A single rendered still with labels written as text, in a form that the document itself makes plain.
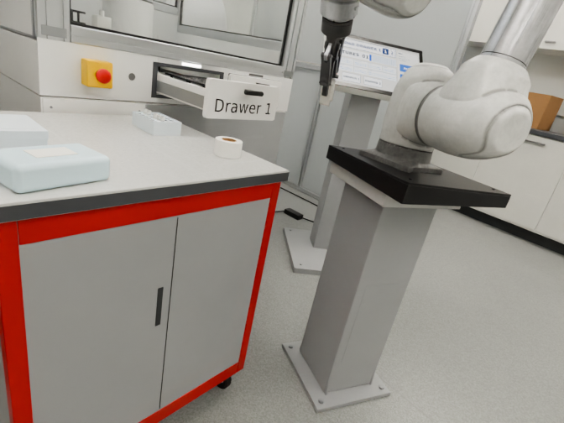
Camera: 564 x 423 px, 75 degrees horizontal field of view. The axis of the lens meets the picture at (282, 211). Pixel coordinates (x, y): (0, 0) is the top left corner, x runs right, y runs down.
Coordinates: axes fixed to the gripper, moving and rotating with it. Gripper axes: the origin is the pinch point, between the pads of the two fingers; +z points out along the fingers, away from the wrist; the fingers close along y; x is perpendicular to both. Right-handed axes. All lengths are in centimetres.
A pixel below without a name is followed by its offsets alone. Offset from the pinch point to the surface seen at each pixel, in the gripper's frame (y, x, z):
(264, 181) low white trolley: -34.7, 3.0, 5.9
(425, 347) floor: -10, -62, 101
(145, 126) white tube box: -29, 42, 6
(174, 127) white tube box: -25.1, 35.5, 7.4
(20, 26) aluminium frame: -24, 83, -10
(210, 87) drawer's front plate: -13.4, 29.9, -0.3
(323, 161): 135, 30, 146
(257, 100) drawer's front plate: 0.9, 22.6, 9.8
